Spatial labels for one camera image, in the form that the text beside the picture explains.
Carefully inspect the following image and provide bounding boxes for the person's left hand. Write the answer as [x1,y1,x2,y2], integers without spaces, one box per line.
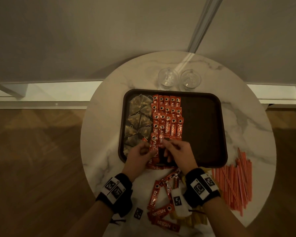
[122,141,158,183]

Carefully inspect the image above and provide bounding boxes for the person's right hand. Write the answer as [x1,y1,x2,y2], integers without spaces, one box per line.
[162,139,198,175]

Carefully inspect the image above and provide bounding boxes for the single red coffee stick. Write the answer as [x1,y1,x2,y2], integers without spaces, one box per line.
[148,132,161,168]

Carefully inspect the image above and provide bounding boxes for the dark brown tray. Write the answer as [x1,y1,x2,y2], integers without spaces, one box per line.
[118,89,228,169]

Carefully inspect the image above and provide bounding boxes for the red Nescafe sachets group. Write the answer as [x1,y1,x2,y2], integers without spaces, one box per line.
[151,94,185,146]

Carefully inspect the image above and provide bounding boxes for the pile of red Nescafe sachets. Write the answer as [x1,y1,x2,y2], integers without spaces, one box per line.
[146,165,182,232]

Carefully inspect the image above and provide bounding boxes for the neat cluster of tea bags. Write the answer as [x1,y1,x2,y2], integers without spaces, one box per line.
[123,94,154,157]

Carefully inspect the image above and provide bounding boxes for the pile of orange stick packets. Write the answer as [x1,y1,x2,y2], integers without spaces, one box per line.
[211,148,253,217]

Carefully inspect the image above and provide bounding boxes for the pile of yellow sachets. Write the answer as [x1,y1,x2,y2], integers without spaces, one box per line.
[169,167,212,228]

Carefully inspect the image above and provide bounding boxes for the person's left forearm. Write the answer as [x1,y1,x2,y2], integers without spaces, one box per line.
[64,201,114,237]

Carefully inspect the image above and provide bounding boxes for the person's right forearm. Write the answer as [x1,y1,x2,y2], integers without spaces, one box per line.
[202,197,250,237]

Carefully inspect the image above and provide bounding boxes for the person's white trousers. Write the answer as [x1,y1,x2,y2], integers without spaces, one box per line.
[103,214,212,237]

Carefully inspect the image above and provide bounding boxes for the black right wristband with markers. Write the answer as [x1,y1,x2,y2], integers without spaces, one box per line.
[184,168,221,208]

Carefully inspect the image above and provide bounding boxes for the black wristband with markers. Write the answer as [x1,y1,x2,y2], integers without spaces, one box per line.
[95,173,133,218]
[184,168,221,208]

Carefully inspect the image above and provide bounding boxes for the black left wristband with markers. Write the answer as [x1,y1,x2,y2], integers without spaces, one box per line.
[95,173,133,218]

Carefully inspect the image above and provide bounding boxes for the clear glass cup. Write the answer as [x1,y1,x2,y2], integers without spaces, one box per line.
[158,67,179,91]
[180,69,202,92]

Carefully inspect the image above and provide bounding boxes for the round white marble table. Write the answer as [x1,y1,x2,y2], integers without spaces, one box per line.
[0,81,296,110]

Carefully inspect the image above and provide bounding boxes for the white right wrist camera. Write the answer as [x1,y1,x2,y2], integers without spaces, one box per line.
[171,187,192,218]

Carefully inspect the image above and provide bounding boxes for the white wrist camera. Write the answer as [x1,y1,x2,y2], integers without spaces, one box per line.
[171,187,192,218]
[128,202,148,225]

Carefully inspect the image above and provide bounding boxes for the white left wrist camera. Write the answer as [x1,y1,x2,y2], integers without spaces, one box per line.
[128,202,148,225]

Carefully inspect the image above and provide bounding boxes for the perforated metal wall rail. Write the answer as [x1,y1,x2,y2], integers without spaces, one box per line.
[187,0,225,53]

